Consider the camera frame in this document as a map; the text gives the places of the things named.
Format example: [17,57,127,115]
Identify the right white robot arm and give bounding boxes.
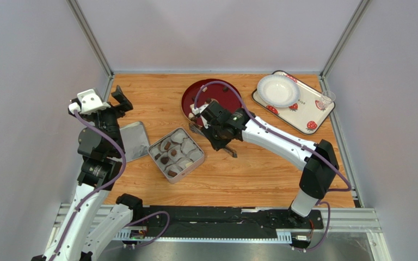
[192,101,339,218]

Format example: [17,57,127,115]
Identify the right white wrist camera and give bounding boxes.
[189,103,208,118]

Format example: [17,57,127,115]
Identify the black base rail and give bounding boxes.
[132,206,325,239]

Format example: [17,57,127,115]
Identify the metal tongs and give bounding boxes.
[188,122,238,158]

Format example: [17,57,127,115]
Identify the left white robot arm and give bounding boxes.
[32,86,142,260]

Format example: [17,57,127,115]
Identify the white paper bowl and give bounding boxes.
[257,74,300,108]

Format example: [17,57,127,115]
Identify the silver tin lid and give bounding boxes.
[120,121,150,163]

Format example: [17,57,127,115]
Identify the clear plastic cup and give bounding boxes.
[318,90,336,110]

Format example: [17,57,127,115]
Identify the strawberry pattern tray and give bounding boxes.
[251,70,335,135]

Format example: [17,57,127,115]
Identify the dark chocolate bottom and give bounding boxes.
[160,157,169,164]

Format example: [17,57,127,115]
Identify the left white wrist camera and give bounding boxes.
[68,89,111,115]

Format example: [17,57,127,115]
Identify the square tin box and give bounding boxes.
[148,127,205,184]

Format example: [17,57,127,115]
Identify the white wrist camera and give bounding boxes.
[68,89,111,115]
[189,103,208,118]

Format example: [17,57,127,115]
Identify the red round tray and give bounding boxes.
[181,78,242,121]

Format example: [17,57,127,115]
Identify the brown chocolate bar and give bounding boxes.
[168,170,178,177]
[164,142,171,151]

